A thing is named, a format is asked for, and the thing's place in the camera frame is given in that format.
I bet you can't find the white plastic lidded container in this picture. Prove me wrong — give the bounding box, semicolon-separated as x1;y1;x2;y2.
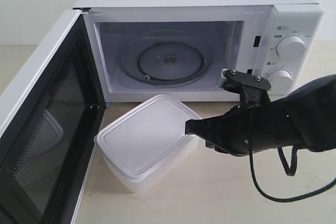
95;94;200;193

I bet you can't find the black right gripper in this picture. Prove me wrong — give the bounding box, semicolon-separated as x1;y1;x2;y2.
184;104;297;155

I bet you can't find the upper white control knob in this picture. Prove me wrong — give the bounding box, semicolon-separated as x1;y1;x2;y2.
276;36;306;61

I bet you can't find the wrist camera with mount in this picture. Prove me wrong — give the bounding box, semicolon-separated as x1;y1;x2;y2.
218;69;271;108

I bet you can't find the microwave door black window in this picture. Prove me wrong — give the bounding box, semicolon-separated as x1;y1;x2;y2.
1;9;106;223

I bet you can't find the lower white control knob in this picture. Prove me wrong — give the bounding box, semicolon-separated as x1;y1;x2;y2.
267;70;292;90

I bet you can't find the glass turntable plate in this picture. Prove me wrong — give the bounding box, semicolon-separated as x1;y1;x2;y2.
119;29;214;86

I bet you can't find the black camera cable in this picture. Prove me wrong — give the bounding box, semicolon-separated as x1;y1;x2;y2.
248;140;336;201

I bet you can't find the white control knob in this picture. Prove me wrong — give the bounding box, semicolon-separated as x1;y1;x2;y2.
276;36;306;61
267;70;292;90

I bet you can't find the white microwave oven body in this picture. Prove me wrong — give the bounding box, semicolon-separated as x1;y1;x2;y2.
75;0;324;103

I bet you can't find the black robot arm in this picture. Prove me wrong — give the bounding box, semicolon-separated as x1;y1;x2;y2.
185;72;335;156

